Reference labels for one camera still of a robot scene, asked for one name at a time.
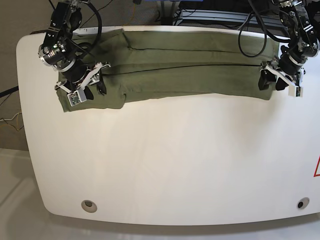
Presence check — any right table cable grommet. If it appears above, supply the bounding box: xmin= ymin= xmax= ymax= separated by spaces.
xmin=297 ymin=197 xmax=310 ymax=210

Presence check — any right arm black looped cable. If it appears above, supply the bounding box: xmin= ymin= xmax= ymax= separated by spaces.
xmin=74 ymin=0 xmax=103 ymax=53

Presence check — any aluminium frame rail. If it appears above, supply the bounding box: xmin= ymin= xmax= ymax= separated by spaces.
xmin=174 ymin=9 xmax=285 ymax=30

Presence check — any red triangle table sticker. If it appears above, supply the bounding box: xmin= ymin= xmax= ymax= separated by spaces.
xmin=313 ymin=157 xmax=320 ymax=177

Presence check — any yellow floor cable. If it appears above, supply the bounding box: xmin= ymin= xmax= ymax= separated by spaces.
xmin=126 ymin=3 xmax=138 ymax=26

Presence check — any white floor cable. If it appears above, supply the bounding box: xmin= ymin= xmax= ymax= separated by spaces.
xmin=0 ymin=111 xmax=22 ymax=124

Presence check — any left table cable grommet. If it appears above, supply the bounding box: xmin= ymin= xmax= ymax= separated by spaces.
xmin=81 ymin=200 xmax=98 ymax=213

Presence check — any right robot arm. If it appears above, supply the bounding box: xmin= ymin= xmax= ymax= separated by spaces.
xmin=38 ymin=0 xmax=109 ymax=106

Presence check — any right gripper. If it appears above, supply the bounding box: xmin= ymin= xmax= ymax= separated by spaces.
xmin=54 ymin=61 xmax=111 ymax=100

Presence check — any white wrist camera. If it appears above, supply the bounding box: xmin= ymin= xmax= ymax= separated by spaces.
xmin=67 ymin=89 xmax=87 ymax=107
xmin=288 ymin=85 xmax=303 ymax=98

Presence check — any olive green T-shirt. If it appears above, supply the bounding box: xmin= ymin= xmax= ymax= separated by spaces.
xmin=56 ymin=29 xmax=279 ymax=112

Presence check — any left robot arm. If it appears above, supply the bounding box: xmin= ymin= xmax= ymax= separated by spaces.
xmin=258 ymin=0 xmax=320 ymax=97

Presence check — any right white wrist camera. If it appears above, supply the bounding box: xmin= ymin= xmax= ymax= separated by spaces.
xmin=67 ymin=89 xmax=87 ymax=107

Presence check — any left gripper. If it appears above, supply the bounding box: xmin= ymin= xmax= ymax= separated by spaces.
xmin=258 ymin=53 xmax=304 ymax=91

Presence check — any table cable grommet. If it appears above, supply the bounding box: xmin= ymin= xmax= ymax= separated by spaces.
xmin=81 ymin=200 xmax=98 ymax=213
xmin=297 ymin=197 xmax=310 ymax=210

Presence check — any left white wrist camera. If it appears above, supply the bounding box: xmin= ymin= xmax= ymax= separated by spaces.
xmin=288 ymin=85 xmax=303 ymax=98

